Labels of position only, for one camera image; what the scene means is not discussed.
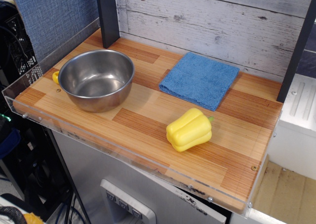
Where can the metal pot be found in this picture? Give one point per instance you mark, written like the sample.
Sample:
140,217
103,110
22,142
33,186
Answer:
98,80

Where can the black vertical post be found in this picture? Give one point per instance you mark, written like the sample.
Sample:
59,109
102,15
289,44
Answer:
109,23
298,51

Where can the yellow handled toy knife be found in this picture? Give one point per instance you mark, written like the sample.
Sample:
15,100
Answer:
55,77

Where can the yellow object bottom left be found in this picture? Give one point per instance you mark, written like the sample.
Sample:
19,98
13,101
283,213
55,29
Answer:
31,218

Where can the white plastic unit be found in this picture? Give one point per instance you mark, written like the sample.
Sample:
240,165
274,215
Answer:
293,143

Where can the blue folded cloth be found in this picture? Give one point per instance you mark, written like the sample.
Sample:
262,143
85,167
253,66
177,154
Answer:
199,80

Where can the yellow toy bell pepper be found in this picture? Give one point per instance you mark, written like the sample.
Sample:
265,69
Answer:
191,129

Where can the right black vertical post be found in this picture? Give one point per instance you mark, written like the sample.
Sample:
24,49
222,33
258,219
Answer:
298,51

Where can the left black vertical post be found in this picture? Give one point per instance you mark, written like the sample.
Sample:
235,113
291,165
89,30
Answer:
109,23

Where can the silver cabinet with dispenser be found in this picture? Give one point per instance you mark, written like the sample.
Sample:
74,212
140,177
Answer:
109,189

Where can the clear acrylic table guard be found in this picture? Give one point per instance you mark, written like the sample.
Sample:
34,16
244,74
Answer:
95,146

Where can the black plastic crate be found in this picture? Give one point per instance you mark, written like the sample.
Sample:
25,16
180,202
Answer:
16,51

